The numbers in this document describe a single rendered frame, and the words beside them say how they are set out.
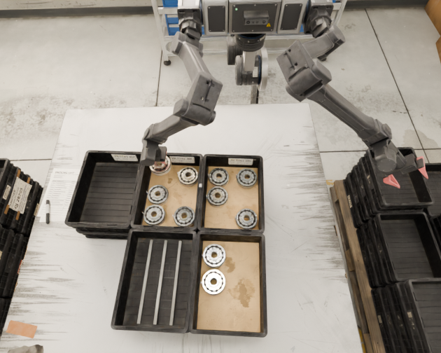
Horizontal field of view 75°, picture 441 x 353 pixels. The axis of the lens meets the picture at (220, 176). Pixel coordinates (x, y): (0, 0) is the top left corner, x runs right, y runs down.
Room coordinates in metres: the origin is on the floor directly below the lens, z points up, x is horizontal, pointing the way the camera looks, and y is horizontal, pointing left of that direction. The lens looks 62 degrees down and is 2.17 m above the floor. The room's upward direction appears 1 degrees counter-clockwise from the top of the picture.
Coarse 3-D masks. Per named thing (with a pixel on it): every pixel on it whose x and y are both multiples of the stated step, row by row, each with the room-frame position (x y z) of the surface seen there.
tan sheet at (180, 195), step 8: (176, 168) 0.76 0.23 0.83; (152, 176) 0.71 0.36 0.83; (160, 176) 0.71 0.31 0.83; (168, 176) 0.71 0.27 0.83; (176, 176) 0.71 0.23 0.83; (152, 184) 0.67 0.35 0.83; (160, 184) 0.66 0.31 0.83; (168, 184) 0.66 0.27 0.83; (176, 184) 0.66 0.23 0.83; (176, 192) 0.62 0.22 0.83; (184, 192) 0.62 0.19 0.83; (192, 192) 0.62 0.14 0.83; (168, 200) 0.57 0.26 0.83; (176, 200) 0.57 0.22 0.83; (184, 200) 0.57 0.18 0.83; (192, 200) 0.57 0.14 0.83; (168, 208) 0.53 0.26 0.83; (176, 208) 0.53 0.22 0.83; (192, 208) 0.53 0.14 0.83; (168, 216) 0.49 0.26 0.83; (184, 216) 0.49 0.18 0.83; (144, 224) 0.45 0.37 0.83; (168, 224) 0.45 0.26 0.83
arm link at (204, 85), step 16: (176, 32) 0.97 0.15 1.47; (176, 48) 0.88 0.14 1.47; (192, 48) 0.85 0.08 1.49; (192, 64) 0.72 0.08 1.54; (192, 80) 0.65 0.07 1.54; (208, 80) 0.61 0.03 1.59; (192, 96) 0.57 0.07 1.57; (208, 96) 0.58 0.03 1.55; (192, 112) 0.54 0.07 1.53; (208, 112) 0.55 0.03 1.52
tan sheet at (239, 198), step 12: (228, 168) 0.75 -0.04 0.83; (240, 168) 0.75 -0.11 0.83; (252, 168) 0.75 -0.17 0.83; (228, 192) 0.61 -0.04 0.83; (240, 192) 0.61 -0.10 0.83; (252, 192) 0.61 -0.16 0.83; (228, 204) 0.55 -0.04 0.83; (240, 204) 0.54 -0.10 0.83; (252, 204) 0.54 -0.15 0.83; (216, 216) 0.48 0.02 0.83; (228, 216) 0.48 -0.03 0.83
